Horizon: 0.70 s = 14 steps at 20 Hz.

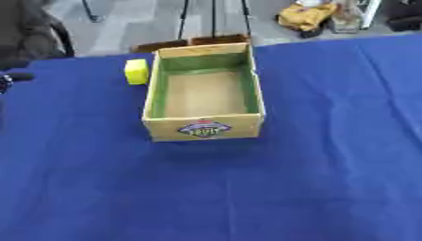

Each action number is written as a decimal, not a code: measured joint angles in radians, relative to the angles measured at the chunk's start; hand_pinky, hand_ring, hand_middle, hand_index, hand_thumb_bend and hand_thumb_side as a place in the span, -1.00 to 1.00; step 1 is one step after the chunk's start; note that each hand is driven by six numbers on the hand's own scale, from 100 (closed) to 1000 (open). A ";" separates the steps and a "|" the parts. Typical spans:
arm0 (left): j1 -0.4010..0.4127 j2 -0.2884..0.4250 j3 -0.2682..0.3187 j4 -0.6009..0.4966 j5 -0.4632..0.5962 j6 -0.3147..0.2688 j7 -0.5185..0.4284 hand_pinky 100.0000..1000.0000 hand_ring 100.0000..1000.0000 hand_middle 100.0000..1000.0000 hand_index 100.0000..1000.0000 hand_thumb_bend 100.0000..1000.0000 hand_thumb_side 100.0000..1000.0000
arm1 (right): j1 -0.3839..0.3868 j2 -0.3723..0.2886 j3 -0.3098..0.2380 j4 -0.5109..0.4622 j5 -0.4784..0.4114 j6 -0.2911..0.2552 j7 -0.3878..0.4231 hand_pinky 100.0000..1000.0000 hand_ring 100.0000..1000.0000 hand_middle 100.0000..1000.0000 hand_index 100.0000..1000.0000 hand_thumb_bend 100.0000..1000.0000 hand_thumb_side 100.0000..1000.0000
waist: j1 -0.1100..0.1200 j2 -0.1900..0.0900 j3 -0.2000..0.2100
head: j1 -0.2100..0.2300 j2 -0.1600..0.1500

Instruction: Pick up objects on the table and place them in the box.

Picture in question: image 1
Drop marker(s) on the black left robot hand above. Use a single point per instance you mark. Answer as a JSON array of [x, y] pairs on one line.
[[10, 79]]

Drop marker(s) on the tan cardboard box green inside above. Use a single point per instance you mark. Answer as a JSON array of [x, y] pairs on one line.
[[204, 94]]

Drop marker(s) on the black chair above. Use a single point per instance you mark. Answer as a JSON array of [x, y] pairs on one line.
[[63, 37]]

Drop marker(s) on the yellow block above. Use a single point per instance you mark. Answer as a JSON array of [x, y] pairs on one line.
[[136, 71]]

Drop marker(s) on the black tripod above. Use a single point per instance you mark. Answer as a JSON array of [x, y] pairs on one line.
[[213, 17]]

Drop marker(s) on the yellow bag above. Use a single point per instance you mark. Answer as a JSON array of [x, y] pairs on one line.
[[305, 15]]

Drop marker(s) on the clear plastic container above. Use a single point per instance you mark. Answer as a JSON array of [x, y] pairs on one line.
[[346, 17]]

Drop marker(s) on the black bag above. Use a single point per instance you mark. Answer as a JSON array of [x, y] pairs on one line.
[[404, 14]]

